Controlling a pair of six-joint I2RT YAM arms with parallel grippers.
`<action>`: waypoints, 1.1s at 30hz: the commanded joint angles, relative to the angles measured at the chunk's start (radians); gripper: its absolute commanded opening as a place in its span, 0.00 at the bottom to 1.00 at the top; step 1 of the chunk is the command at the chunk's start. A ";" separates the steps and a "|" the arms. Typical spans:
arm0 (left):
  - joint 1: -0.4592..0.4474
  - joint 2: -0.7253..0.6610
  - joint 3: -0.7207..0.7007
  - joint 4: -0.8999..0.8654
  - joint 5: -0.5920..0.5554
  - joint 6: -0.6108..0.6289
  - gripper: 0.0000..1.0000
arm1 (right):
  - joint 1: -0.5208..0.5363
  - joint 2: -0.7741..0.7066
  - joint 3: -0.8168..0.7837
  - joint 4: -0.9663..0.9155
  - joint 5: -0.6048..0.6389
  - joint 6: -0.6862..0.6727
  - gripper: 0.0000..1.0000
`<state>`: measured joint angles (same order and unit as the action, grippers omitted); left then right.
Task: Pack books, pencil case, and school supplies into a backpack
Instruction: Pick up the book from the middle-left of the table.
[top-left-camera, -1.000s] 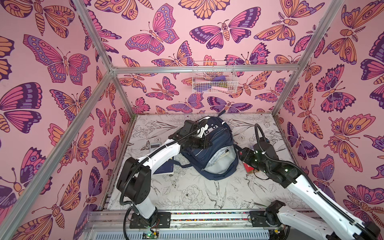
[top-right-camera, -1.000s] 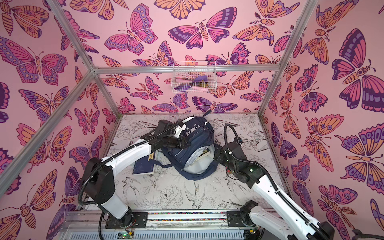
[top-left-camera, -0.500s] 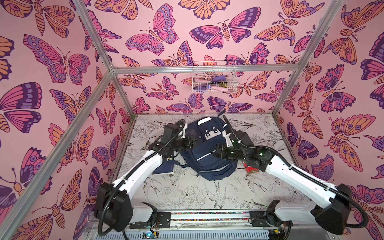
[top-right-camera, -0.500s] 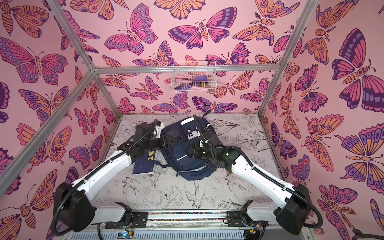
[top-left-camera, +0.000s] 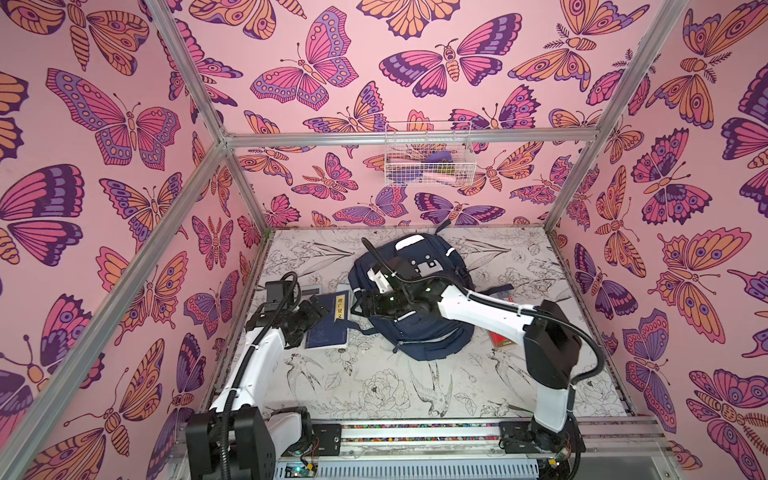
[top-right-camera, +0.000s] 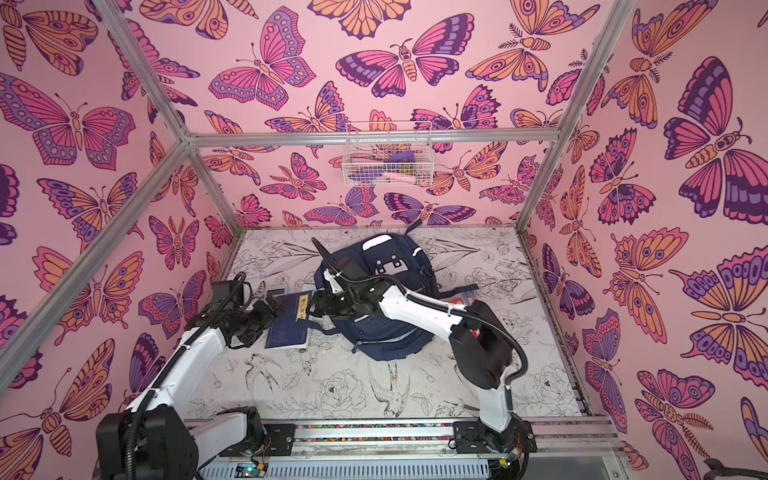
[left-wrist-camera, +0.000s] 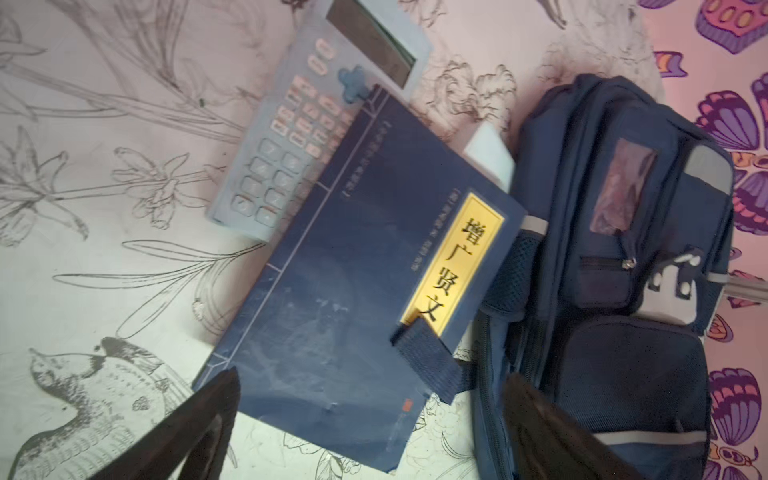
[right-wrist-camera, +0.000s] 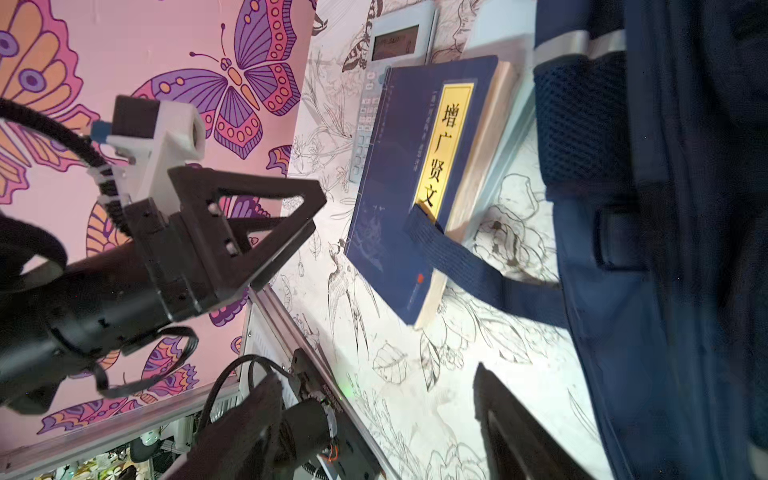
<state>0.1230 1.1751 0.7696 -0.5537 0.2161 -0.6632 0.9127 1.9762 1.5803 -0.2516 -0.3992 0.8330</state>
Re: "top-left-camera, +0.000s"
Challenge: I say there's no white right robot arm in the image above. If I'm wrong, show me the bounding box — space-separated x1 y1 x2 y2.
347 234 605 462

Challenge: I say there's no pink item in basket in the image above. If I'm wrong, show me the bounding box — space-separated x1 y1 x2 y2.
420 172 459 187

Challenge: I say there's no white wire wall basket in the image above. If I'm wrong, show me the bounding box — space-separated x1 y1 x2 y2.
382 127 477 189

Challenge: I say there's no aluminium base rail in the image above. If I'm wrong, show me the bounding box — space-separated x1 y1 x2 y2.
167 416 667 480

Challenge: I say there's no green circuit board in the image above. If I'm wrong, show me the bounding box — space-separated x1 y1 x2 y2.
283 462 317 479

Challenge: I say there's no navy blue backpack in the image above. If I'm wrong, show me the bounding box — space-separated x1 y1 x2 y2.
346 219 514 362

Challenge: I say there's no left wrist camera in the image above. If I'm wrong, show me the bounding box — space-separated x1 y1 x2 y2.
263 280 295 313

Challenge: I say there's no red pencil case package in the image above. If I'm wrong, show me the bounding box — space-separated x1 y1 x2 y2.
488 292 515 349

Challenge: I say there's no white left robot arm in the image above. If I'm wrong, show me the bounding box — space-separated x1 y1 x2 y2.
185 271 328 479

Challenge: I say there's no purple item in basket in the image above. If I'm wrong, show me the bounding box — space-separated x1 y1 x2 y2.
423 151 453 164

